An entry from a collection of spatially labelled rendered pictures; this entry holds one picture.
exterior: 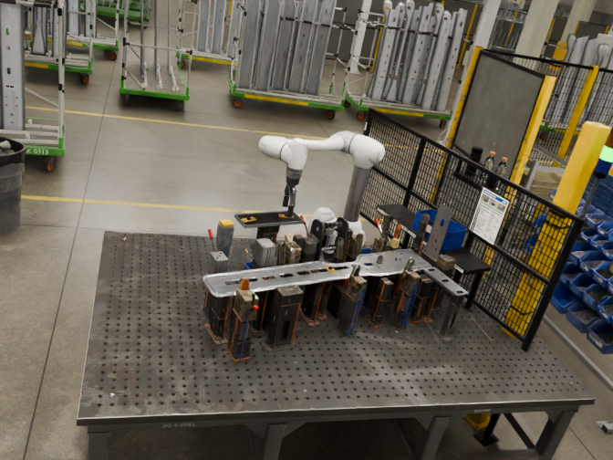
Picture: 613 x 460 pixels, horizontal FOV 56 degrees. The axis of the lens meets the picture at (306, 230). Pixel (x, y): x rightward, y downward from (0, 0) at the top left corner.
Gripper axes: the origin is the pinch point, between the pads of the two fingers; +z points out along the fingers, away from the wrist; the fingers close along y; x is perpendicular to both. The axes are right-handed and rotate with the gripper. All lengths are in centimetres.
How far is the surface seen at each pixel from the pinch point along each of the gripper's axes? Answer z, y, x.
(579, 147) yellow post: -67, 42, 136
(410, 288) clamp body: 23, 41, 66
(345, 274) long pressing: 20.1, 33.9, 29.3
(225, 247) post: 18.3, 14.8, -34.0
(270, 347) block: 49, 60, -12
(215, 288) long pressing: 20, 53, -42
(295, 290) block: 17, 56, -4
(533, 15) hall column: -103, -604, 510
